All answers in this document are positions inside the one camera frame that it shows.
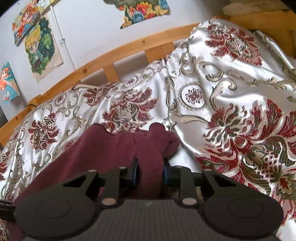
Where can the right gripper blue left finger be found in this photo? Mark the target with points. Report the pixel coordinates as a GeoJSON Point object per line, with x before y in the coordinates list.
{"type": "Point", "coordinates": [119, 184]}

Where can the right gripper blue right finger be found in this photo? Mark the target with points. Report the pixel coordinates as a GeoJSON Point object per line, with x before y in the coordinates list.
{"type": "Point", "coordinates": [178, 184]}

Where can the maroon long-sleeve top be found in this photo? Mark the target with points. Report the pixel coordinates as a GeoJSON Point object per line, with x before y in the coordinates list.
{"type": "Point", "coordinates": [63, 201]}

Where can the floral satin bedspread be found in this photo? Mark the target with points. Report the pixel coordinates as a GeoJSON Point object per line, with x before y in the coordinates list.
{"type": "Point", "coordinates": [228, 93]}

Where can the blond anime character poster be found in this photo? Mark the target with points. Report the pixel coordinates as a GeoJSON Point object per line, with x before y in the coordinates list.
{"type": "Point", "coordinates": [42, 50]}

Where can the colourful landscape poster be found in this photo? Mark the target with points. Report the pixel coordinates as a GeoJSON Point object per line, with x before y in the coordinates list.
{"type": "Point", "coordinates": [136, 11]}

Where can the orange-haired anime poster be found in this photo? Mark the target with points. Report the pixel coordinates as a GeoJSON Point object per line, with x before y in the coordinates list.
{"type": "Point", "coordinates": [24, 21]}

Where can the white wall pipe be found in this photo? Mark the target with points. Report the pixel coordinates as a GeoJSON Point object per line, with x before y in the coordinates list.
{"type": "Point", "coordinates": [62, 39]}

